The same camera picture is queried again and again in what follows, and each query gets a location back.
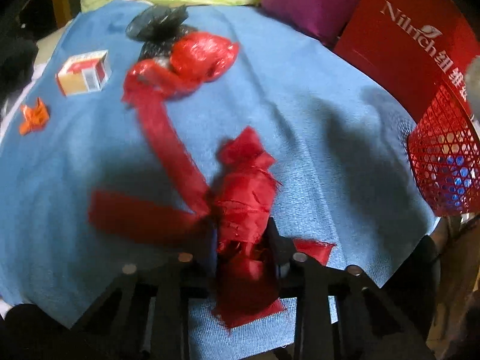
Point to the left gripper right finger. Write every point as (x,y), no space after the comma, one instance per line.
(340,314)

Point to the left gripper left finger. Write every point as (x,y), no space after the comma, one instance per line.
(145,315)

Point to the red ribbon strip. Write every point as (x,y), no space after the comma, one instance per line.
(238,209)

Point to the red plastic bag ball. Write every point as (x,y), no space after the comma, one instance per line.
(195,59)

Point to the blue cloth blanket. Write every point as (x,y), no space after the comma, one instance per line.
(337,137)

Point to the red mesh plastic basket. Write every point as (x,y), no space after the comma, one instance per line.
(443,151)

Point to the orange crumpled wrapper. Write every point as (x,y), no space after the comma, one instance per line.
(35,117)

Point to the red orange medicine box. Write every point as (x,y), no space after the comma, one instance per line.
(84,73)

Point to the black plastic bag ball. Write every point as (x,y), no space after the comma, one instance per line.
(159,28)

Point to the black garment pile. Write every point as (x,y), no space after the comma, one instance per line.
(17,59)

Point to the red Nilrich paper bag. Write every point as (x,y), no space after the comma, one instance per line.
(410,48)

